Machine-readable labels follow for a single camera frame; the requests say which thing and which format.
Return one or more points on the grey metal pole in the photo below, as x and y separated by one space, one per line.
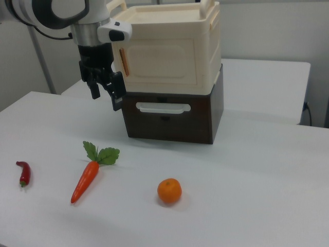
42 61

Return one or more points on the cream plastic cabinet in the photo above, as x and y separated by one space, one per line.
167 31

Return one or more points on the red toy chili pepper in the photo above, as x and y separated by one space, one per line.
25 175

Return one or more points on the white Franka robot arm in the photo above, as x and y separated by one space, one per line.
30 10

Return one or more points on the cream cabinet door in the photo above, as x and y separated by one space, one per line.
159 61

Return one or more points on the toy orange fruit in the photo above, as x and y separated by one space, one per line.
169 191

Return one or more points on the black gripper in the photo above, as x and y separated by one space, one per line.
95 55

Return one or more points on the dark brown drawer box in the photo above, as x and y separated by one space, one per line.
174 123

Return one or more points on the orange toy carrot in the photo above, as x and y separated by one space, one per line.
86 180

